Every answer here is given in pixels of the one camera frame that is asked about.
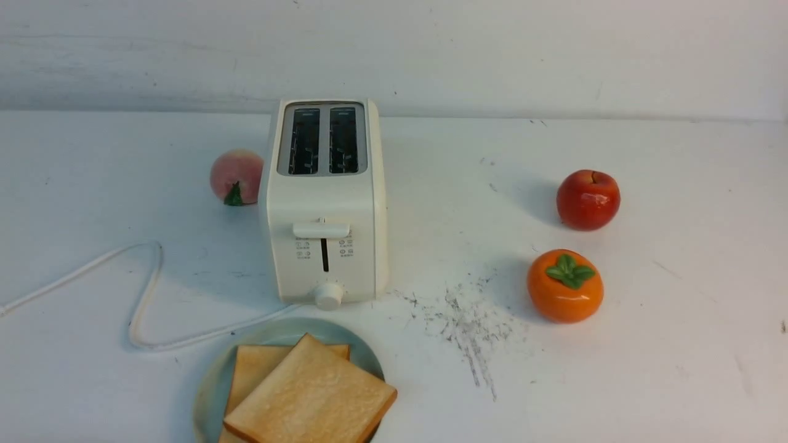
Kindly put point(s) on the white two-slot toaster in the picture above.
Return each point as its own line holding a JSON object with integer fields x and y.
{"x": 323, "y": 202}

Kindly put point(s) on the pink peach with leaf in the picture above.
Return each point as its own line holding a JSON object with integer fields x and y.
{"x": 235, "y": 177}

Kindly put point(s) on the orange persimmon with green leaf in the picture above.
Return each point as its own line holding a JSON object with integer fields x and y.
{"x": 564, "y": 287}

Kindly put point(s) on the red apple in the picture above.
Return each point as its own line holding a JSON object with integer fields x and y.
{"x": 587, "y": 200}

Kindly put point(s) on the light blue round plate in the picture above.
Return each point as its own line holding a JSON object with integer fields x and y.
{"x": 212, "y": 395}

